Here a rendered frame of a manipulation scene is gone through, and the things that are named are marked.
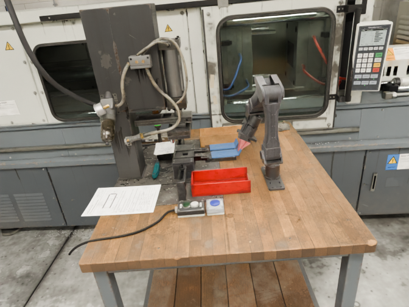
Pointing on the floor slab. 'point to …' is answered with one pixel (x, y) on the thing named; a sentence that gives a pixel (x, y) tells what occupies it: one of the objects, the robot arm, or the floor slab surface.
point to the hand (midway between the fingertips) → (239, 149)
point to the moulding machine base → (395, 183)
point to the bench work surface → (239, 240)
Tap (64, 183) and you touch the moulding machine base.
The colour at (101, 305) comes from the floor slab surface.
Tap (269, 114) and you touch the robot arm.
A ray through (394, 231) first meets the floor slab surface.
